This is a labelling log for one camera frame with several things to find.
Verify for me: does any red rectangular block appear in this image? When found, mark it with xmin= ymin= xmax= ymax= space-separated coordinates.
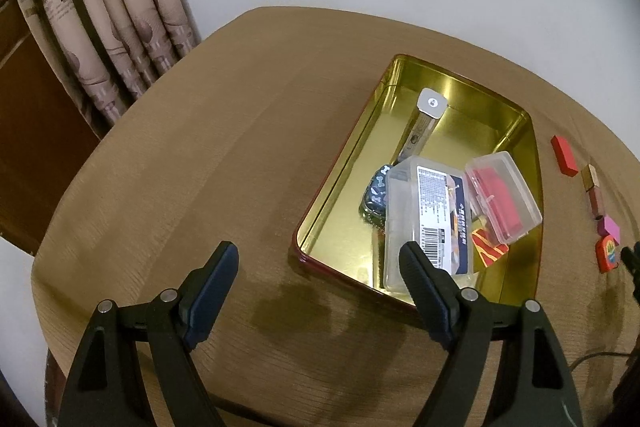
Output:
xmin=551 ymin=135 xmax=580 ymax=178

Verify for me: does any gold metal tin box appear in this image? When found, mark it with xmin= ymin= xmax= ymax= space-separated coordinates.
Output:
xmin=290 ymin=53 xmax=545 ymax=313

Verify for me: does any beige patterned curtain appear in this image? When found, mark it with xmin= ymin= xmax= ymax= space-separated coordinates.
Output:
xmin=11 ymin=0 xmax=203 ymax=128

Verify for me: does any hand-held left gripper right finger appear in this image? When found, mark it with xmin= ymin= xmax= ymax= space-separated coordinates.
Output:
xmin=398 ymin=241 xmax=586 ymax=427

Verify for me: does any dark bone-patterned case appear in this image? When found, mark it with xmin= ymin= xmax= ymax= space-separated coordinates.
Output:
xmin=357 ymin=163 xmax=396 ymax=224

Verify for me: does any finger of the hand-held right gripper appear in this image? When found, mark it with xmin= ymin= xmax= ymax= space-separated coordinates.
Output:
xmin=620 ymin=241 xmax=640 ymax=303

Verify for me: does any black cable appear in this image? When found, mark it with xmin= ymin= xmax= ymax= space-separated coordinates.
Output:
xmin=570 ymin=349 xmax=636 ymax=373

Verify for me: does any gold lighter with white cap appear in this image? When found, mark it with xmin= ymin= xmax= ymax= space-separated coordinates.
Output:
xmin=396 ymin=88 xmax=448 ymax=164

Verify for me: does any tan wooden block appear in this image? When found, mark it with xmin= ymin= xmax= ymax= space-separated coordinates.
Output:
xmin=581 ymin=164 xmax=602 ymax=192

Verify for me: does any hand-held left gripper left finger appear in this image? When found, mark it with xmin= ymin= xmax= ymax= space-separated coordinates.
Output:
xmin=59 ymin=241 xmax=240 ymax=427

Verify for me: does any red yellow striped block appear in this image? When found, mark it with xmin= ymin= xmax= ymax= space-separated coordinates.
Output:
xmin=470 ymin=229 xmax=511 ymax=268

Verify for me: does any red block with colourful print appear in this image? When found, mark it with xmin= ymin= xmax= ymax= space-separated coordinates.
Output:
xmin=595 ymin=234 xmax=621 ymax=274

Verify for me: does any brownish pink block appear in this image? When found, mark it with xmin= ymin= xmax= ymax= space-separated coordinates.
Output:
xmin=587 ymin=187 xmax=607 ymax=220

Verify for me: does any large clear labelled plastic box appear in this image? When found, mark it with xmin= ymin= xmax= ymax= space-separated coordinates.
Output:
xmin=384 ymin=155 xmax=478 ymax=295

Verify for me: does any small clear box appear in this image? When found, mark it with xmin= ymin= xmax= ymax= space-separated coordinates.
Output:
xmin=464 ymin=152 xmax=544 ymax=248

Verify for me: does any brown wooden door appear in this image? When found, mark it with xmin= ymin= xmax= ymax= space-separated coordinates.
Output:
xmin=0 ymin=0 xmax=103 ymax=258

